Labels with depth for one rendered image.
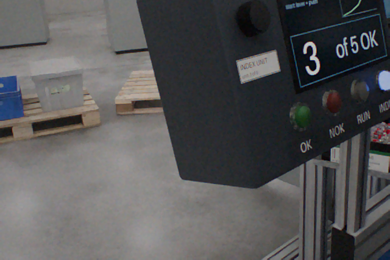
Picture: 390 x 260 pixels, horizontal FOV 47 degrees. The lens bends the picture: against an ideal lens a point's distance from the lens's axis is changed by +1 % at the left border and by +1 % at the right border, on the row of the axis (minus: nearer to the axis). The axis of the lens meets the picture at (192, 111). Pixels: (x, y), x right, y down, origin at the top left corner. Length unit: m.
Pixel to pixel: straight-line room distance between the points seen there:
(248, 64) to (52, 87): 3.41
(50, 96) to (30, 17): 4.41
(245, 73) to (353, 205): 0.38
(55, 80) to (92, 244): 1.79
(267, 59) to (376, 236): 0.45
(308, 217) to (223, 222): 0.73
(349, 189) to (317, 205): 0.93
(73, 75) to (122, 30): 2.90
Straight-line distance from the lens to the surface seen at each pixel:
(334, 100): 0.45
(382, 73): 0.54
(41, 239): 2.40
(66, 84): 3.75
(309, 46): 0.44
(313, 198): 1.62
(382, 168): 1.01
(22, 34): 8.14
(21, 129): 3.71
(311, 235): 1.70
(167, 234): 2.25
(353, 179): 0.68
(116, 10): 6.51
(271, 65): 0.40
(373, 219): 0.76
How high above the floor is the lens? 1.26
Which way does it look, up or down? 19 degrees down
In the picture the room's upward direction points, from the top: 4 degrees counter-clockwise
